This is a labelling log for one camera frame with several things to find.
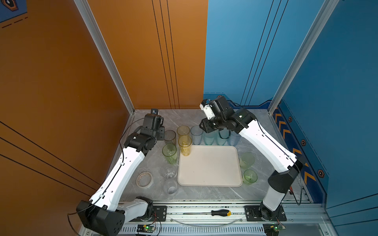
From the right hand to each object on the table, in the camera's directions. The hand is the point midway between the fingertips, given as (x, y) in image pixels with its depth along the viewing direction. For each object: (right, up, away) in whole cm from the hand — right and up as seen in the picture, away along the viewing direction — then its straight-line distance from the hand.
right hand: (200, 125), depth 74 cm
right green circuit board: (+35, -51, -3) cm, 62 cm away
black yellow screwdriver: (+8, -44, -1) cm, 45 cm away
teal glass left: (+6, -8, +16) cm, 19 cm away
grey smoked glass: (-18, -8, +16) cm, 25 cm away
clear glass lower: (-17, -34, +7) cm, 39 cm away
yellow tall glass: (-10, -4, +19) cm, 22 cm away
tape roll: (-32, -32, +11) cm, 47 cm away
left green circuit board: (-27, -50, -3) cm, 57 cm away
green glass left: (-18, -16, +15) cm, 29 cm away
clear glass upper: (-18, -28, +13) cm, 36 cm away
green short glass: (+29, -30, +11) cm, 44 cm away
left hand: (-23, -1, +2) cm, 23 cm away
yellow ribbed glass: (-9, -11, +16) cm, 21 cm away
